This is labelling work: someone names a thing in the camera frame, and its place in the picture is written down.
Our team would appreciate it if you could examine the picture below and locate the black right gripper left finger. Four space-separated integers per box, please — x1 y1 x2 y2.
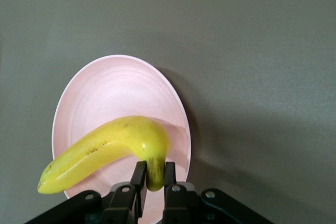
98 161 148 224

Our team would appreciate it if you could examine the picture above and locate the brown table cover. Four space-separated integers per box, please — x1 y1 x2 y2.
0 0 336 224

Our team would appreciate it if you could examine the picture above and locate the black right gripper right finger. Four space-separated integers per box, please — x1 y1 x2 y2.
162 161 204 224

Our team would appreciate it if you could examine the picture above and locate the yellow banana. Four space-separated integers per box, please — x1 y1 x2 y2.
36 115 173 195

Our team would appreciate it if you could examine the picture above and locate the pink round plate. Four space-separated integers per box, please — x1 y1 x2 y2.
51 55 193 224

